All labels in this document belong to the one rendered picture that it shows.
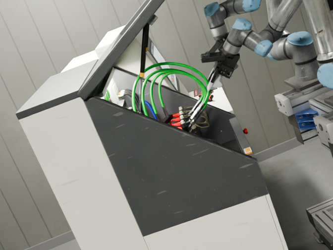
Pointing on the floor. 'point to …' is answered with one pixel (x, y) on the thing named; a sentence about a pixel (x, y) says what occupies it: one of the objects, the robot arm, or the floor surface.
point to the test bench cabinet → (226, 230)
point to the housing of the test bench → (79, 161)
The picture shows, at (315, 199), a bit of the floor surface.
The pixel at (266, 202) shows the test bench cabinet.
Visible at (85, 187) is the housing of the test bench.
